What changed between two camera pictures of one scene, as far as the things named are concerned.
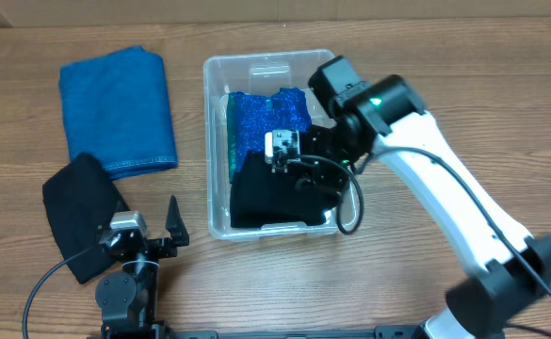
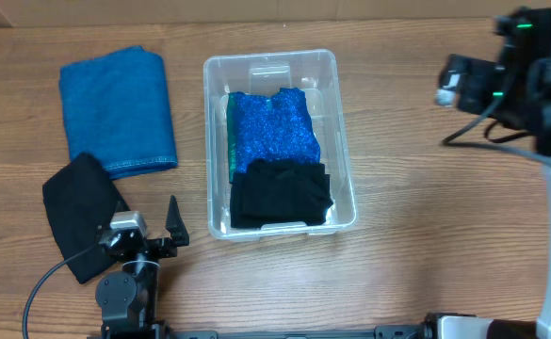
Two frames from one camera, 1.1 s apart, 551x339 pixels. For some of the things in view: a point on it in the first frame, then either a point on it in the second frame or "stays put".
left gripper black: (178, 232) stays put
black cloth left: (81, 200) stays put
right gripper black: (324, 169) → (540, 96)
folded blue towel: (116, 107) stays put
